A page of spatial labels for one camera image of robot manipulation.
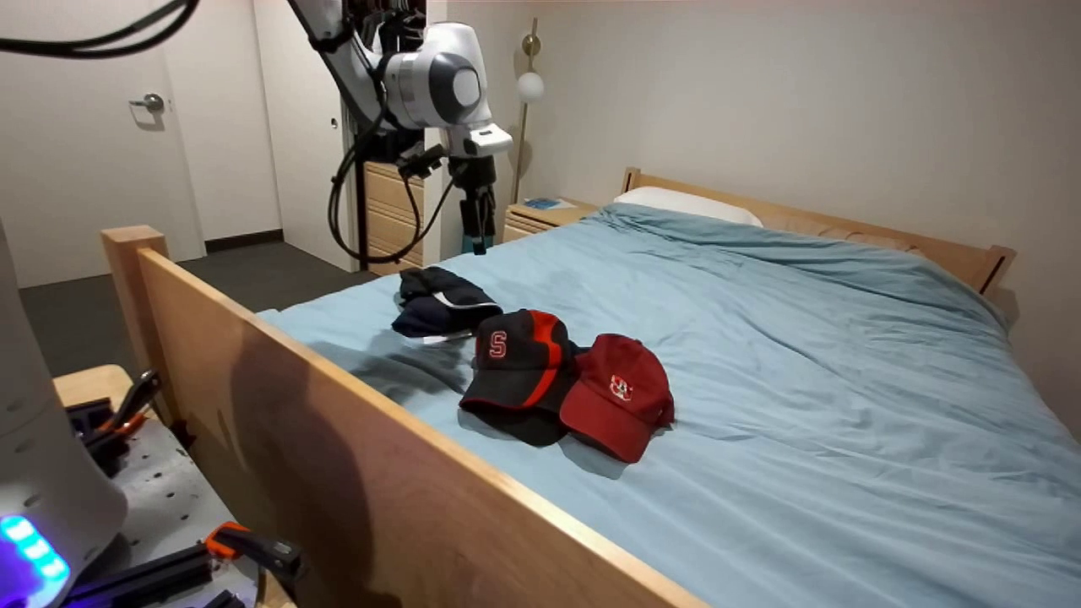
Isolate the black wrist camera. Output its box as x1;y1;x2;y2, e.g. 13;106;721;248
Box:
394;143;454;181

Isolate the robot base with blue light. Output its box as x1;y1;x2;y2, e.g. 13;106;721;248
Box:
0;222;133;608

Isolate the black and orange cap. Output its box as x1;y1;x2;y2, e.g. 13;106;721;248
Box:
455;308;582;450

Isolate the white door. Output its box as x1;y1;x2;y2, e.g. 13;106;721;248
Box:
0;0;285;289

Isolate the floor lamp with globe bulb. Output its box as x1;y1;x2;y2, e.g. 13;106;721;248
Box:
507;13;549;209

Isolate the navy cap with white logo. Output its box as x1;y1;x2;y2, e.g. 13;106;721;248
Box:
390;294;507;342

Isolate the wooden nightstand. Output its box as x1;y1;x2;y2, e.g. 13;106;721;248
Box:
499;195;601;248

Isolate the light blue duvet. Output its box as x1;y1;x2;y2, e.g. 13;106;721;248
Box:
258;203;1081;608

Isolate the wooden dresser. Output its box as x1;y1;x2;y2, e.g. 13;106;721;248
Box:
363;158;428;278

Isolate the black orange bar clamp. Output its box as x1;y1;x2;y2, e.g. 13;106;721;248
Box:
64;520;305;608
82;368;166;456

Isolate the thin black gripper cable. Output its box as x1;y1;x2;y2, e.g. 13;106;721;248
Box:
325;132;455;270

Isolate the light wooden block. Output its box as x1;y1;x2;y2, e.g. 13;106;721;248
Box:
52;360;140;417

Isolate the red baseball cap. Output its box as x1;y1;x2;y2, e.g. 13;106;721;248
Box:
557;330;681;465

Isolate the wooden bed frame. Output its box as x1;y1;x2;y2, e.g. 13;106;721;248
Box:
97;167;1016;608

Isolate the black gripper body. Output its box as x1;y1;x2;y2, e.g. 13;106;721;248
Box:
449;153;499;222

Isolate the white closet door panel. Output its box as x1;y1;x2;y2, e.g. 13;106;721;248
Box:
249;0;366;272

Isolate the white pillow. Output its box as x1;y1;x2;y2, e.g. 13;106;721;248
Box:
612;187;768;232

